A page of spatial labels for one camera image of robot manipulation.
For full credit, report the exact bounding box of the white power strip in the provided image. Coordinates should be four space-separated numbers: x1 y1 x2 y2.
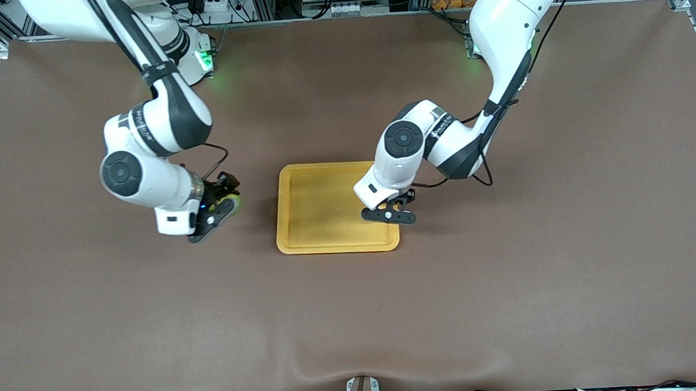
301 1 360 18

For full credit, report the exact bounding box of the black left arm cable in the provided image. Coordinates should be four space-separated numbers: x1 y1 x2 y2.
400 0 580 191

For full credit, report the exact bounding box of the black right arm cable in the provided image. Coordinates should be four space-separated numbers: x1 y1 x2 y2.
175 142 230 184

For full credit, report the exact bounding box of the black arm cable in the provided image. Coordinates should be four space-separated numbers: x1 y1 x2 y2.
175 142 230 184
400 0 580 191

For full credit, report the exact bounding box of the aluminium table edge rail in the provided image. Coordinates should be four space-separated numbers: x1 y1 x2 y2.
17 0 672 43

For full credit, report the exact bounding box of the brown table mat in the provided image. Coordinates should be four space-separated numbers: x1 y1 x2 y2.
0 0 696 391

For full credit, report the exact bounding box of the yellow plastic tray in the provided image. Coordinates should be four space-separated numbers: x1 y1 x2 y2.
272 159 401 258

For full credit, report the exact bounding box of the white socket box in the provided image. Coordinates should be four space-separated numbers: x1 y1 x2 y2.
192 0 238 17

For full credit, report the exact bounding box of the green apple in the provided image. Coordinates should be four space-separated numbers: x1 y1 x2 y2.
216 191 244 220

